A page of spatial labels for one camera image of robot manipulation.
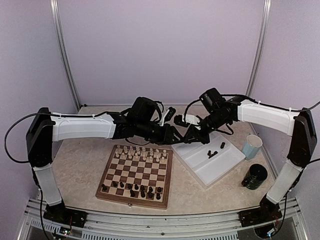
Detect black chess rook corner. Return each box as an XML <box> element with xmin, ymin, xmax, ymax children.
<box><xmin>101</xmin><ymin>184</ymin><xmax>108</xmax><ymax>192</ymax></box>

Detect white plastic tray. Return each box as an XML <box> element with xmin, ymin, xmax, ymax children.
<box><xmin>172</xmin><ymin>131</ymin><xmax>245</xmax><ymax>189</ymax></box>

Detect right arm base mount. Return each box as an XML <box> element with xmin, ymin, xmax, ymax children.
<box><xmin>238</xmin><ymin>208</ymin><xmax>283</xmax><ymax>228</ymax></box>

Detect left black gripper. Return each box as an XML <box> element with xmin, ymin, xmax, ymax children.
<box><xmin>135</xmin><ymin>119</ymin><xmax>185</xmax><ymax>145</ymax></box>

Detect right aluminium frame post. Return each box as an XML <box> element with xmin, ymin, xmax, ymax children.
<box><xmin>245</xmin><ymin>0</ymin><xmax>272</xmax><ymax>97</ymax></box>

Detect light blue mug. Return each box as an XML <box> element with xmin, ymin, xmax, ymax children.
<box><xmin>242</xmin><ymin>134</ymin><xmax>263</xmax><ymax>160</ymax></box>

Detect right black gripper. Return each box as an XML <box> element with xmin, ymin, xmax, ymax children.
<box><xmin>184</xmin><ymin>110</ymin><xmax>229</xmax><ymax>145</ymax></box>

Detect dark green mug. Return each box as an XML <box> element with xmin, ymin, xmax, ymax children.
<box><xmin>241</xmin><ymin>163</ymin><xmax>268</xmax><ymax>190</ymax></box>

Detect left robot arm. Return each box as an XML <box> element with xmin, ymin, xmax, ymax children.
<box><xmin>26</xmin><ymin>97</ymin><xmax>183</xmax><ymax>223</ymax></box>

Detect front aluminium rail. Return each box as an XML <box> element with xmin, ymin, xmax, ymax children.
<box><xmin>17</xmin><ymin>199</ymin><xmax>308</xmax><ymax>240</ymax></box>

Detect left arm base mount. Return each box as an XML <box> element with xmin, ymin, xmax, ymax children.
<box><xmin>43</xmin><ymin>208</ymin><xmax>87</xmax><ymax>228</ymax></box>

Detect left aluminium frame post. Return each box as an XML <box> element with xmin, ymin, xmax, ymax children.
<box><xmin>49</xmin><ymin>0</ymin><xmax>82</xmax><ymax>111</ymax></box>

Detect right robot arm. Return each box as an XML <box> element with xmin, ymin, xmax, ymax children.
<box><xmin>181</xmin><ymin>88</ymin><xmax>318</xmax><ymax>222</ymax></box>

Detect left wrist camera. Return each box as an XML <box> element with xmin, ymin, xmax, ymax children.
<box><xmin>159</xmin><ymin>106</ymin><xmax>176</xmax><ymax>127</ymax></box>

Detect wooden chess board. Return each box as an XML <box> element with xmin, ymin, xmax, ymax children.
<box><xmin>95</xmin><ymin>144</ymin><xmax>173</xmax><ymax>209</ymax></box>

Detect aluminium frame post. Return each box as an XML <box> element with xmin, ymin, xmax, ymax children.
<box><xmin>49</xmin><ymin>0</ymin><xmax>82</xmax><ymax>111</ymax></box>
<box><xmin>245</xmin><ymin>0</ymin><xmax>272</xmax><ymax>97</ymax></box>

